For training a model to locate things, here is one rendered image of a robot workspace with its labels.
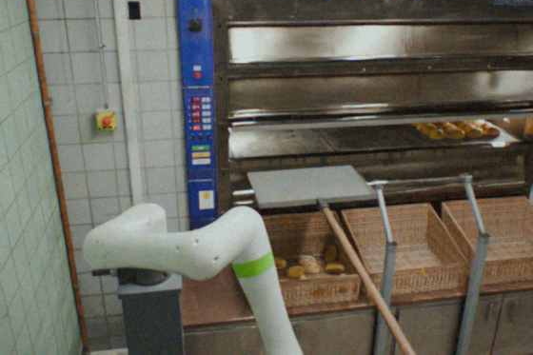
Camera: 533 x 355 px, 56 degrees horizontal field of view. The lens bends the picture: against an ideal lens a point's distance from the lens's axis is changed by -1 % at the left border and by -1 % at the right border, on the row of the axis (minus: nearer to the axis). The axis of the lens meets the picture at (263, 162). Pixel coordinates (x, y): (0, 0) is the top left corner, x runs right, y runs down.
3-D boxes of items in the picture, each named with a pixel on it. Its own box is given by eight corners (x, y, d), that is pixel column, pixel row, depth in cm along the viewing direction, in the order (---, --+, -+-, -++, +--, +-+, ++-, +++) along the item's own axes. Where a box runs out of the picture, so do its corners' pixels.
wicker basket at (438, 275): (336, 250, 303) (339, 208, 293) (424, 242, 312) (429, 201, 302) (365, 300, 258) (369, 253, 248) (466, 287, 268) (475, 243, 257)
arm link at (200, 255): (68, 235, 150) (194, 243, 118) (111, 214, 163) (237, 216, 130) (81, 274, 153) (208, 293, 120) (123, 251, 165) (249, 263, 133)
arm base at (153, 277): (90, 291, 162) (88, 276, 160) (96, 266, 176) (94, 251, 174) (172, 284, 167) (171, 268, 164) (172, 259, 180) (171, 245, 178)
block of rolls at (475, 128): (392, 112, 361) (393, 105, 359) (454, 109, 368) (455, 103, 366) (432, 141, 305) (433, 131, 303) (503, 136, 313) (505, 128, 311)
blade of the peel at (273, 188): (376, 198, 234) (377, 193, 233) (259, 208, 225) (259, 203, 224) (350, 166, 266) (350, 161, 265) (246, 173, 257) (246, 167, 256)
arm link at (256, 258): (203, 219, 138) (236, 215, 130) (232, 202, 148) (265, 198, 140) (224, 280, 141) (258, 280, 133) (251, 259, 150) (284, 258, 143)
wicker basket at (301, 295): (239, 258, 295) (238, 216, 284) (333, 250, 302) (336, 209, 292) (249, 311, 250) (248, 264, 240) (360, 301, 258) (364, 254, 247)
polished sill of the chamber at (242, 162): (227, 164, 280) (227, 157, 278) (523, 147, 308) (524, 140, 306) (229, 168, 274) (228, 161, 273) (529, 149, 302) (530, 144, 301)
